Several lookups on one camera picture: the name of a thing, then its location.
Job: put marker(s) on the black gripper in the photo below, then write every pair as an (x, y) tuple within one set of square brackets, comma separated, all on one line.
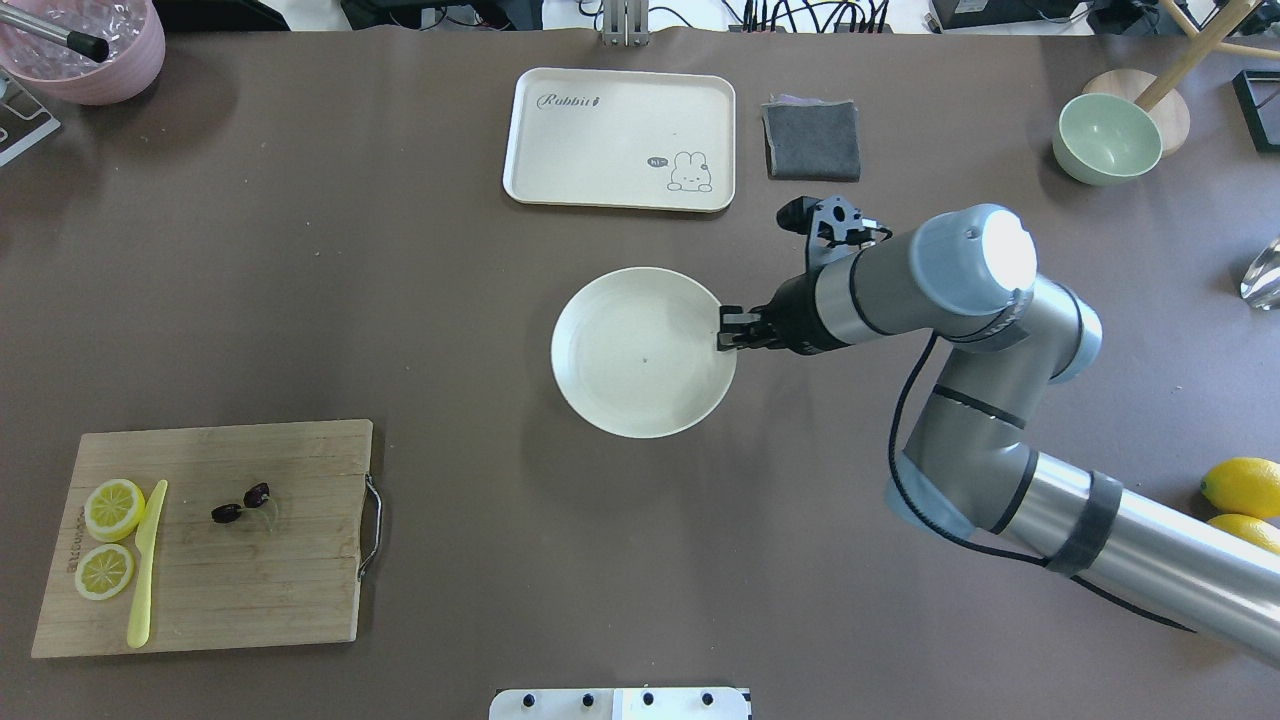
[(795, 315)]

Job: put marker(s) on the cream round plate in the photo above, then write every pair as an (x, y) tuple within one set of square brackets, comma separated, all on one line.
[(635, 353)]

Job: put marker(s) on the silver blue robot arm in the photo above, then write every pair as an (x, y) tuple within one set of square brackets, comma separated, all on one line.
[(970, 277)]

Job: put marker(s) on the cream rabbit tray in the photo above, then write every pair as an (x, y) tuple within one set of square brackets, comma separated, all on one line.
[(622, 139)]

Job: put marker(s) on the grey folded cloth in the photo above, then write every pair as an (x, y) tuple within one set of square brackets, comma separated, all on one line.
[(812, 140)]

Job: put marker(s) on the green bowl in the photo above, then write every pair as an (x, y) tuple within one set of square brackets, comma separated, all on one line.
[(1103, 139)]

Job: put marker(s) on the wooden stand with base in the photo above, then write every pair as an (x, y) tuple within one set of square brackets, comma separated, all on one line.
[(1157, 95)]

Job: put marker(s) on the bamboo cutting board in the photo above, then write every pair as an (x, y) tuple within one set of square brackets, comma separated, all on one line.
[(221, 586)]

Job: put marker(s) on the metal scoop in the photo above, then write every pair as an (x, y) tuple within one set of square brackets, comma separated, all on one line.
[(1259, 286)]

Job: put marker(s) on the whole yellow lemon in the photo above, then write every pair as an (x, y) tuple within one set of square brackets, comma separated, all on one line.
[(1243, 485), (1256, 531)]

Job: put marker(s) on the yellow plastic knife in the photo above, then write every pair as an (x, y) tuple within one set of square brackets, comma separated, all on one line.
[(145, 539)]

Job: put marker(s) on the lemon slice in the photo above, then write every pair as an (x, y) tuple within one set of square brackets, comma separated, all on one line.
[(113, 510), (104, 572)]

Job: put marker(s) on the pink bowl with ice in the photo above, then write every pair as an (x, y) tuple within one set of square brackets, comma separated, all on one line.
[(137, 51)]

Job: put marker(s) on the metal muddler black tip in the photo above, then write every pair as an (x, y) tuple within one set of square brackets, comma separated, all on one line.
[(93, 47)]

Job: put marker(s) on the white cup rack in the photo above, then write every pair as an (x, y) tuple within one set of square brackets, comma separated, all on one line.
[(25, 121)]

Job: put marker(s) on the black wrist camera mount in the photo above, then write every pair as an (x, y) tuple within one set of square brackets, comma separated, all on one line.
[(833, 229)]

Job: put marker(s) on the aluminium frame post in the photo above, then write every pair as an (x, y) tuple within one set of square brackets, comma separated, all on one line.
[(625, 23)]

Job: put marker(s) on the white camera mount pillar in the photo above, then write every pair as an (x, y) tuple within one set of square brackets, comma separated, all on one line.
[(672, 702)]

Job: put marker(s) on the black picture frame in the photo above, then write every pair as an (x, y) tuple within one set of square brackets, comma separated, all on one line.
[(1256, 92)]

